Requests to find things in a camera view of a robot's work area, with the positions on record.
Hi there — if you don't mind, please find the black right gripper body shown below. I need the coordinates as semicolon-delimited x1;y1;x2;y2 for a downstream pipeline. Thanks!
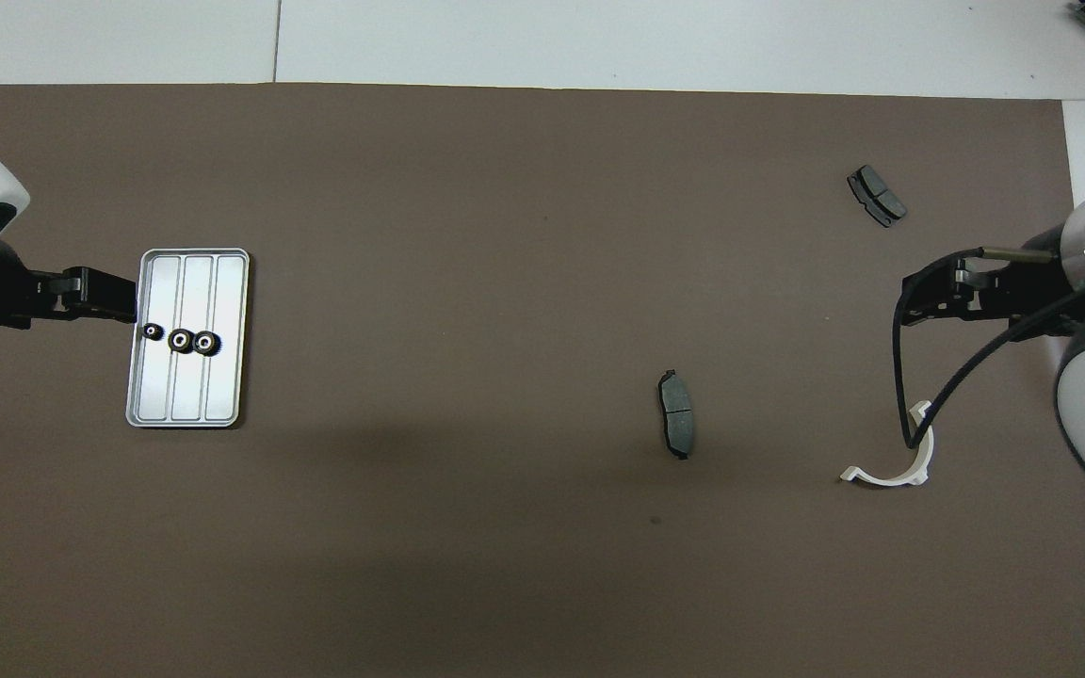
962;256;1076;340

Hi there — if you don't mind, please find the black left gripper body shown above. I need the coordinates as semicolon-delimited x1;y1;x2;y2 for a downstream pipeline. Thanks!
0;240;70;338

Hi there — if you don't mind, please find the silver metal tray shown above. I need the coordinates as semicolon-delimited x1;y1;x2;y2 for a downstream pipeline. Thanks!
125;248;251;430

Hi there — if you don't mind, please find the short dark grey brake pad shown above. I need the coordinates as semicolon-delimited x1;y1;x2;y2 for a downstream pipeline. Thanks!
847;165;908;229

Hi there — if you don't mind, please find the long dark grey brake pad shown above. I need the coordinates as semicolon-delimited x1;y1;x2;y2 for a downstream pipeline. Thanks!
657;368;697;461

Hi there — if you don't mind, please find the brown table mat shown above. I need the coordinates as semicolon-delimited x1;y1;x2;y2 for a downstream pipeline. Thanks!
0;83;1085;678

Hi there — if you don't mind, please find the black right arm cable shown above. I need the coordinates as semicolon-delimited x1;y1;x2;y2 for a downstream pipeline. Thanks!
893;246;1085;450

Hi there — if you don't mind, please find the white curved plastic bracket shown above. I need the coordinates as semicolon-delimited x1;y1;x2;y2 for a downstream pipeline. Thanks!
840;400;935;489

